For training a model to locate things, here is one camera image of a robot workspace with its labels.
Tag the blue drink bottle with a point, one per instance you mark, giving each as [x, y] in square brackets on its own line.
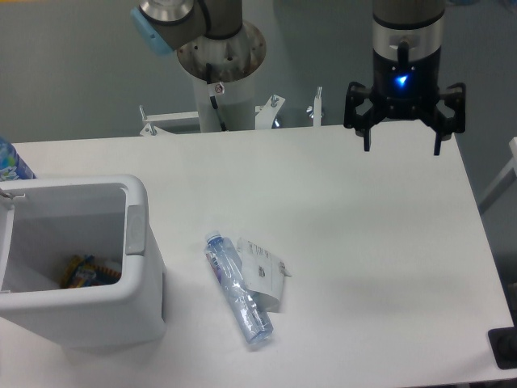
[13, 166]

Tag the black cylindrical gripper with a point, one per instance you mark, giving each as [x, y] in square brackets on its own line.
[407, 93]

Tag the black table clamp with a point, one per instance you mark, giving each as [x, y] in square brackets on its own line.
[503, 344]

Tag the clear plastic water bottle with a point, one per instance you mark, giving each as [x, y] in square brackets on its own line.
[226, 264]

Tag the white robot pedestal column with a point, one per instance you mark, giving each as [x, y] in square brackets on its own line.
[222, 74]

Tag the white paper receipt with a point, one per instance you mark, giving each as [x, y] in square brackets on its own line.
[264, 274]

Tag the colourful snack wrapper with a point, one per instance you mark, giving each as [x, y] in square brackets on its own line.
[86, 271]

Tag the white plastic trash can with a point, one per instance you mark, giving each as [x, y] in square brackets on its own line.
[44, 223]

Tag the white frame at right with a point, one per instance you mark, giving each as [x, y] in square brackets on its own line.
[502, 181]

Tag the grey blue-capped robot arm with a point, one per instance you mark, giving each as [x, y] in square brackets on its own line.
[402, 31]

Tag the white metal frame bracket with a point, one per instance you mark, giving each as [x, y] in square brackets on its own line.
[266, 116]

